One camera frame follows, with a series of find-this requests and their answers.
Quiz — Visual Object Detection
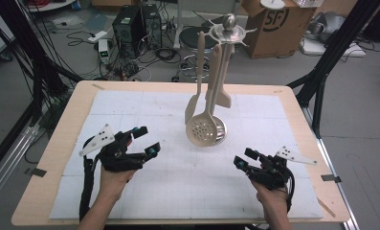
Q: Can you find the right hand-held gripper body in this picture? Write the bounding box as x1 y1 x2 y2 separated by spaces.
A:
244 145 318 192

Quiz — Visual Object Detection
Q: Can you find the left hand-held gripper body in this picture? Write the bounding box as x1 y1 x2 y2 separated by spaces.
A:
78 123 146 173

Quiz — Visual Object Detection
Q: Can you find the beige perforated skimmer spoon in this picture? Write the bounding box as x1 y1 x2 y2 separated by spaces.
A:
186 43 224 149

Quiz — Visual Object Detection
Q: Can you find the beige slotted turner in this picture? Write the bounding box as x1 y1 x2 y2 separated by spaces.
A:
215 44 234 110

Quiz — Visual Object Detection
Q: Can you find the beige solid spatula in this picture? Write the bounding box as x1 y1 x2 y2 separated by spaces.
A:
184 31 208 126

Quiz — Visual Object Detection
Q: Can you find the metal utensil stand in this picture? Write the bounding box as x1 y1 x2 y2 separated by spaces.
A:
206 12 258 147

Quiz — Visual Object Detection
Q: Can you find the person's left hand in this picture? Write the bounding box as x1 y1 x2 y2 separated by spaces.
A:
98 166 138 206

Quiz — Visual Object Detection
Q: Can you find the person's right hand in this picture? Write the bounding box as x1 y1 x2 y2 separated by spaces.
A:
250 180 291 222

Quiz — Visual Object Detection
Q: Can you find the white gridded mat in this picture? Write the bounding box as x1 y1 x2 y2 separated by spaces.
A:
49 90 324 220

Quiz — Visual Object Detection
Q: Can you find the black tape strip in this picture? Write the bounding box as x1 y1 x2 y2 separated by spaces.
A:
24 167 48 178
321 173 343 184

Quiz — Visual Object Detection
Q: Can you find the white device green display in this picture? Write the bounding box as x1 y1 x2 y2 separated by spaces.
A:
98 38 111 65

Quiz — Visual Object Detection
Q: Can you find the large black computer tower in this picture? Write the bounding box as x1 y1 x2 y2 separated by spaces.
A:
112 4 145 59

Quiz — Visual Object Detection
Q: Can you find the white power strip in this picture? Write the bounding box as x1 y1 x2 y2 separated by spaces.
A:
87 30 109 43

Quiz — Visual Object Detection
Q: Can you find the black round stool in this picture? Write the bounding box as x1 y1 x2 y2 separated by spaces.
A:
178 26 221 83

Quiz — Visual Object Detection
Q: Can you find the slim black computer tower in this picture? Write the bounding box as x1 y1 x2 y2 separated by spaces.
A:
142 3 163 50

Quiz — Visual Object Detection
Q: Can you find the cardboard box round black logo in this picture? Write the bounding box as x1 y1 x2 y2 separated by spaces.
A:
241 0 317 60

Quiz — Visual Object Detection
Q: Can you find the white flat board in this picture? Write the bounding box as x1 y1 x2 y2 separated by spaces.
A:
301 37 368 58

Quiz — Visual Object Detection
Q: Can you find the grey bag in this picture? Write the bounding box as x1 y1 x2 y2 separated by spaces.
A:
306 11 347 42

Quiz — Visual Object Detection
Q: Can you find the white round disc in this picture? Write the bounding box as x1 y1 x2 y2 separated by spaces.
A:
259 0 286 11

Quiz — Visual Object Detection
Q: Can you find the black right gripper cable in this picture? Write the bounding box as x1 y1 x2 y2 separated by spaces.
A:
283 169 297 214

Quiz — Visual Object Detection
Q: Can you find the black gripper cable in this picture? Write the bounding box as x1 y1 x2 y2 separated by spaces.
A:
78 137 99 222
283 169 297 214

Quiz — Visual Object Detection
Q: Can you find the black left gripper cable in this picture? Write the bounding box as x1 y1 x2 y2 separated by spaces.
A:
78 137 99 222

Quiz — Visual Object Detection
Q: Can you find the aluminium rail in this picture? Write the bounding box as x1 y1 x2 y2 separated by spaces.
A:
0 123 41 210
301 106 361 230

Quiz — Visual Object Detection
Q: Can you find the black frame stand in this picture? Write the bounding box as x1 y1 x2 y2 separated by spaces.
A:
0 0 83 128
286 0 380 139

